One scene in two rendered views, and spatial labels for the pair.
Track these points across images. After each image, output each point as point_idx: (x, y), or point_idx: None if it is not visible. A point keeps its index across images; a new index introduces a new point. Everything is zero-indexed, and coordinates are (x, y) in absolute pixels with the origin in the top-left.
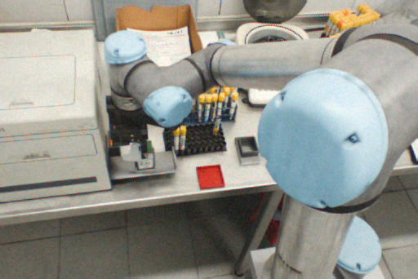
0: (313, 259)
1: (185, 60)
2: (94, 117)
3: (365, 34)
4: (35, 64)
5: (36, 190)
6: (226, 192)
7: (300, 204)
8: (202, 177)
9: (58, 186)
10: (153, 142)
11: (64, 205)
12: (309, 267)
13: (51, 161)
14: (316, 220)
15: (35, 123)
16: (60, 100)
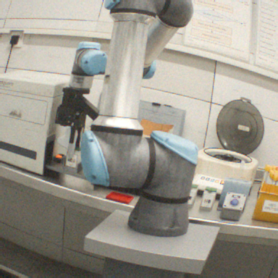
0: (115, 59)
1: None
2: (53, 86)
3: None
4: (41, 75)
5: (3, 151)
6: (127, 210)
7: (114, 23)
8: (112, 196)
9: (14, 153)
10: None
11: (12, 169)
12: (113, 67)
13: (20, 121)
14: (117, 27)
15: (27, 83)
16: (43, 79)
